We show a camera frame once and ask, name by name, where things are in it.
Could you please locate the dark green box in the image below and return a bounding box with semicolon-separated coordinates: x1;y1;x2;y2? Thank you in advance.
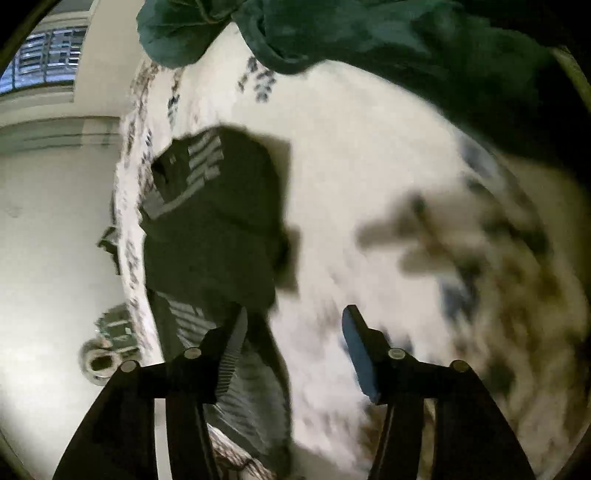
96;304;139;355

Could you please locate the dark striped small garment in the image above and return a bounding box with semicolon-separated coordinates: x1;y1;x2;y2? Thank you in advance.
137;126;301;478

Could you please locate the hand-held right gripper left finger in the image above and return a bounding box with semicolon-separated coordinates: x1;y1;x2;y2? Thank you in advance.
52;307;250;480

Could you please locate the white patterned bed sheet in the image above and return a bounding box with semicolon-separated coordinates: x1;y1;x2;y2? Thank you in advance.
110;21;585;480

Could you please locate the window with grille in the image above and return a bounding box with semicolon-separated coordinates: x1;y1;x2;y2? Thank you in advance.
0;25;89;95

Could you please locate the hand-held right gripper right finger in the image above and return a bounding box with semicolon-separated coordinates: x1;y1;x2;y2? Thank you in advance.
342;305;539;480

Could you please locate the dark green cloth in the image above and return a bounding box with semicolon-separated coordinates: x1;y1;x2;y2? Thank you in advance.
137;0;591;176

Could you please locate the round metal object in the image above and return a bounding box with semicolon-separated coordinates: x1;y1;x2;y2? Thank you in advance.
79;340;122;387

